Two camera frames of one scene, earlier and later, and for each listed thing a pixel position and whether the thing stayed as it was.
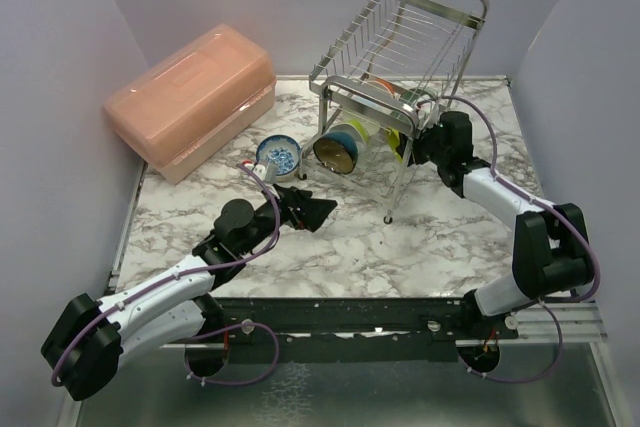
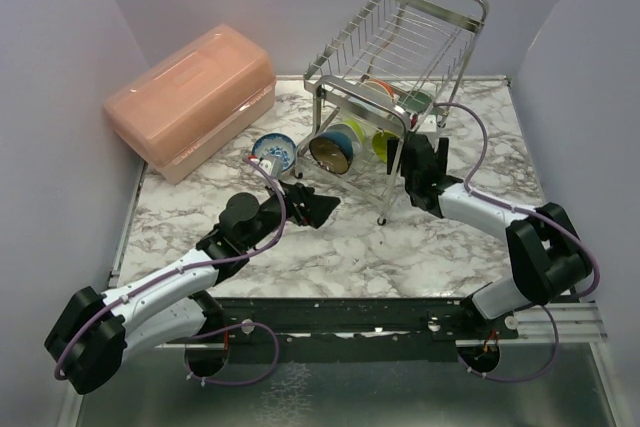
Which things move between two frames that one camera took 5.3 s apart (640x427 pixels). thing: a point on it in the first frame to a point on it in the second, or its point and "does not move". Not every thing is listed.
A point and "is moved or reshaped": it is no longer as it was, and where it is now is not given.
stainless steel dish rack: [389, 77] does not move
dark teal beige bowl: [337, 151] does not move
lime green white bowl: [360, 128] does not move
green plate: [417, 95] is moved or reshaped
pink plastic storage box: [186, 107] does not move
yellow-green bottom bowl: [397, 141] is moved or reshaped
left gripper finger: [313, 212] does not move
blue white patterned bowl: [282, 150] is moved or reshaped
